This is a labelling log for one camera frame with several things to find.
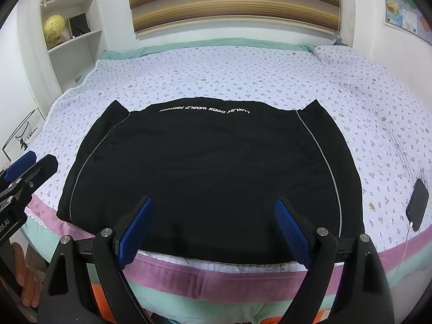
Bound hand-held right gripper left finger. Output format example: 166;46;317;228
36;195;156;324

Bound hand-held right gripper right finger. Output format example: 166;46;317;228
273;196;395;324

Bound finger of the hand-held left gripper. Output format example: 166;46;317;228
0;151;37;185
12;154;59;198

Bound black sweatshirt with grey piping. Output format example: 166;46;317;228
56;99;364;264

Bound person's left hand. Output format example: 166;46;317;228
11;242;42;308

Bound black smartphone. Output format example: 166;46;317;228
405;178;430;233

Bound white bookshelf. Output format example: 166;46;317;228
40;0;109;92

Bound yellow globe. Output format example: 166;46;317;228
42;14;66;50

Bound black box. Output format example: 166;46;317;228
68;12;91;37

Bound floral quilted blanket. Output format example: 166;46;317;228
25;45;432;275

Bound brown striped window blind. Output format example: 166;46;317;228
126;0;341;35

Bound white charging cable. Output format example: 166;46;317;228
403;221;415;254

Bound wall map poster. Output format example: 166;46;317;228
381;0;432;46

